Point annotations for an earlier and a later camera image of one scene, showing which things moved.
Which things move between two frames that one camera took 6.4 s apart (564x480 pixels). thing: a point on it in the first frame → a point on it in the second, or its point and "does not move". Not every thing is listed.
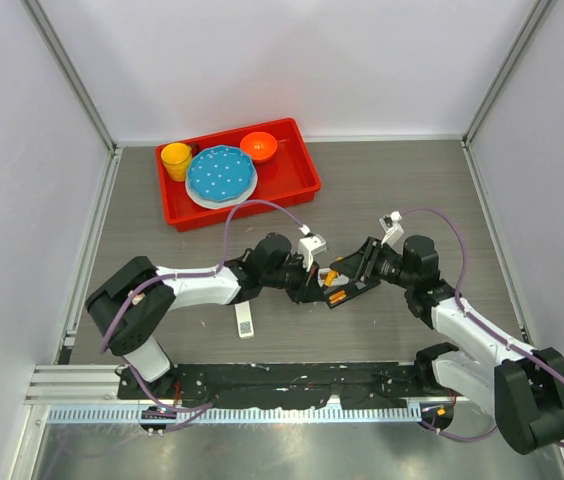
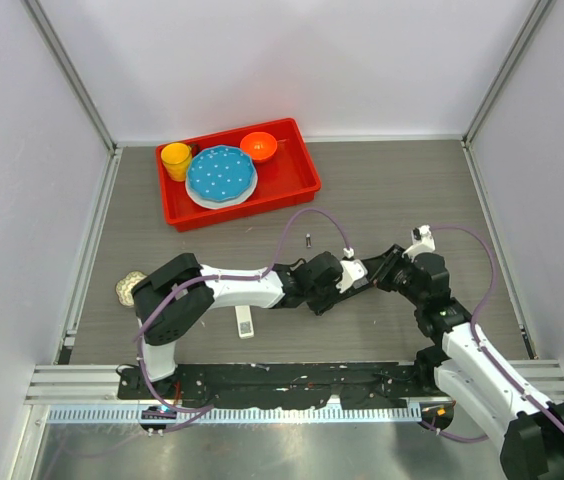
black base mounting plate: x=290 y=386 does not move
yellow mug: x=176 y=158 does not move
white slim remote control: x=244 y=320 does not move
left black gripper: x=308 y=289 → x=336 y=296
